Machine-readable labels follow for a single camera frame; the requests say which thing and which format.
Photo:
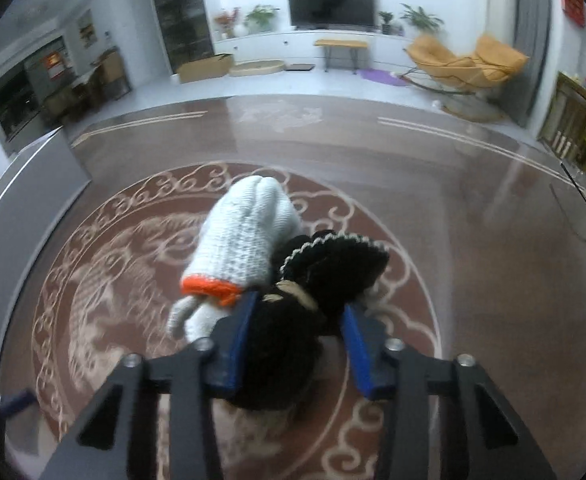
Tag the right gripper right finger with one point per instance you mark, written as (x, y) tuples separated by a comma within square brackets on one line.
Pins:
[(483, 437)]

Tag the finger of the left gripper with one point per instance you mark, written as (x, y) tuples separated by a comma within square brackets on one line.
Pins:
[(13, 405)]

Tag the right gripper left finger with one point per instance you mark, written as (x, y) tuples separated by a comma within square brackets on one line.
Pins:
[(115, 435)]

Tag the white knit glove orange cuff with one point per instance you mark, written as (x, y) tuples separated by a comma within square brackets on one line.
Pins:
[(234, 247)]

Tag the grey cardboard sorting box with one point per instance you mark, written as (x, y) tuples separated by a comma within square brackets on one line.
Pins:
[(36, 190)]

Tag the wooden sideboard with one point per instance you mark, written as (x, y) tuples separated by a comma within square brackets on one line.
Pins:
[(564, 128)]

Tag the grey curtain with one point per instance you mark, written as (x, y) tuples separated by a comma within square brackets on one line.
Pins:
[(531, 36)]

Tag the purple floor mat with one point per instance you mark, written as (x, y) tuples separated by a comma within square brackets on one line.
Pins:
[(382, 77)]

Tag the orange lounge chair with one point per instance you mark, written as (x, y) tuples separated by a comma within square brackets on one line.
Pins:
[(489, 65)]

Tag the cardboard carton on floor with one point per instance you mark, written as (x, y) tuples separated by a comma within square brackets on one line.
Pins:
[(207, 68)]

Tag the small wooden bench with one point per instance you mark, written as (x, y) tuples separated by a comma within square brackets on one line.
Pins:
[(352, 47)]

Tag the white tv console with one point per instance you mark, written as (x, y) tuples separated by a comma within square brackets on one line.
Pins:
[(382, 51)]

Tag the green potted plant right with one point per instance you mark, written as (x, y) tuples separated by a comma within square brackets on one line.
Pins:
[(418, 18)]

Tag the green potted plant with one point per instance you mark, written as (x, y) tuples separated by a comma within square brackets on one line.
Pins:
[(261, 18), (418, 18)]

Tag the small potted plant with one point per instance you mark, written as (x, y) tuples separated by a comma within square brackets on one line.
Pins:
[(386, 19)]

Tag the red flower vase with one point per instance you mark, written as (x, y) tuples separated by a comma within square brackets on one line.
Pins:
[(226, 20)]

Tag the green potted plant left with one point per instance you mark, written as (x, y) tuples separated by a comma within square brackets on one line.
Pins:
[(261, 18)]

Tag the dark glass display cabinet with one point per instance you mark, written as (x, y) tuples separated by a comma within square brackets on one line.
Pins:
[(185, 31)]

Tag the black flat television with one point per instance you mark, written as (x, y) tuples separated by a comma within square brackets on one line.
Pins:
[(358, 14)]

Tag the red wall hanging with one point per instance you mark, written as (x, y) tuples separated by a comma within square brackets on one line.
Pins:
[(575, 11)]

